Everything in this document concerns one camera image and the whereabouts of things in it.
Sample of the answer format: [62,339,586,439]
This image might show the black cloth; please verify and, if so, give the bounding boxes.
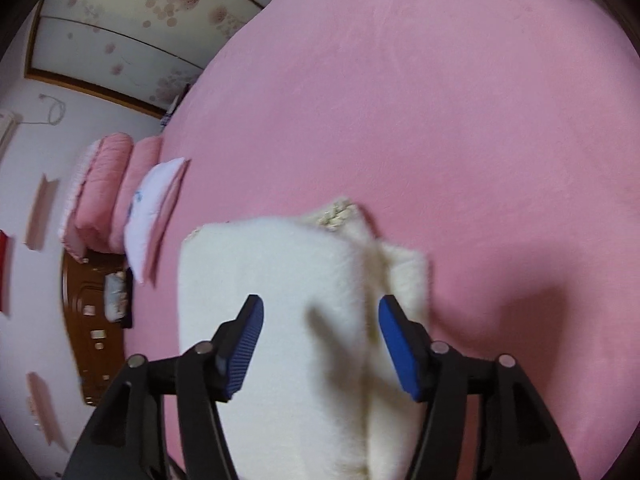
[122,267,136,330]

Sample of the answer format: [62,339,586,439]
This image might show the white printed cushion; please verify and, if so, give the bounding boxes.
[124,157,191,285]

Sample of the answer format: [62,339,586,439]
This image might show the floral wardrobe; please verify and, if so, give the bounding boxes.
[25,0,321,121]

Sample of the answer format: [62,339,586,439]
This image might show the white wall cable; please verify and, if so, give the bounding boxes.
[22,92,67,129]

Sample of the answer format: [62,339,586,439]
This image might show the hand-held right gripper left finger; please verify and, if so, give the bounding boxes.
[62,294,264,480]

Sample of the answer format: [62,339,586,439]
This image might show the wooden headboard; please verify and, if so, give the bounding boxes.
[61,250,135,407]

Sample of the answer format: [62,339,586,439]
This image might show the pink wall shelf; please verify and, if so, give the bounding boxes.
[25,371,69,454]
[25,174,61,252]

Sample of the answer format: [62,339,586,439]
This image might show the folded pink quilt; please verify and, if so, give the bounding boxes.
[75,132,163,256]

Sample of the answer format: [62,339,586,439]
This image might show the pink bed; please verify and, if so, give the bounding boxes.
[122,0,640,480]

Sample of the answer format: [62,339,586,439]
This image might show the white fluffy cardigan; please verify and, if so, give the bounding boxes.
[177,197,433,480]

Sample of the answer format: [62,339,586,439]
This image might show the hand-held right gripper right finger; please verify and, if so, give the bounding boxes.
[378,294,581,480]

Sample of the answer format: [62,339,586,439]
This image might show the grey folded cloth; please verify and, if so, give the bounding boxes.
[102,270,128,322]

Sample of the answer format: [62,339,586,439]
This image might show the red wall hanging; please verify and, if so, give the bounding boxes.
[0,230,14,317]

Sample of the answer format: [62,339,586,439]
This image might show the pink lace-trimmed pillow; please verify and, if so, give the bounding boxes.
[59,139,105,262]

